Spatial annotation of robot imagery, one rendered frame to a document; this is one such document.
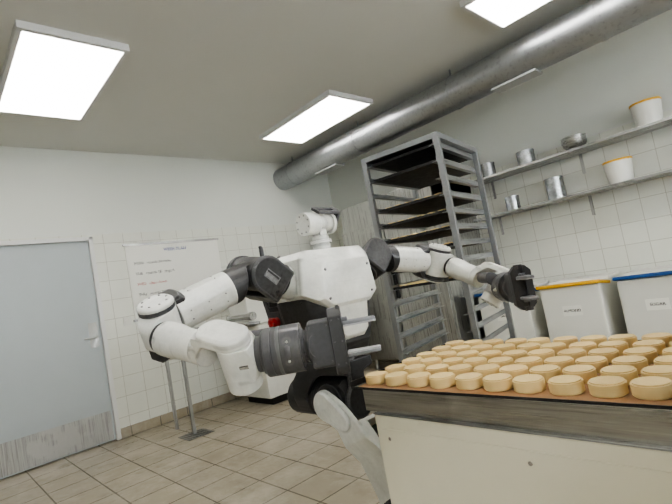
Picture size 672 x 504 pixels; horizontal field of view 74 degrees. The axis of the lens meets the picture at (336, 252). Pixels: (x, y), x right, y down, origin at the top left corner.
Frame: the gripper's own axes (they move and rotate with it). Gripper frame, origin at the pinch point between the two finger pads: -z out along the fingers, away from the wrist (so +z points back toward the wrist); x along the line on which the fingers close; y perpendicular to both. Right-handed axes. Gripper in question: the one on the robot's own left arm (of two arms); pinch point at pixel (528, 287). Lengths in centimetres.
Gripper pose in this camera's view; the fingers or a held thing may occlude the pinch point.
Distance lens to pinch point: 128.4
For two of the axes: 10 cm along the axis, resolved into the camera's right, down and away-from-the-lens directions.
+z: 0.4, 0.6, 10.0
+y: 9.8, -1.8, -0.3
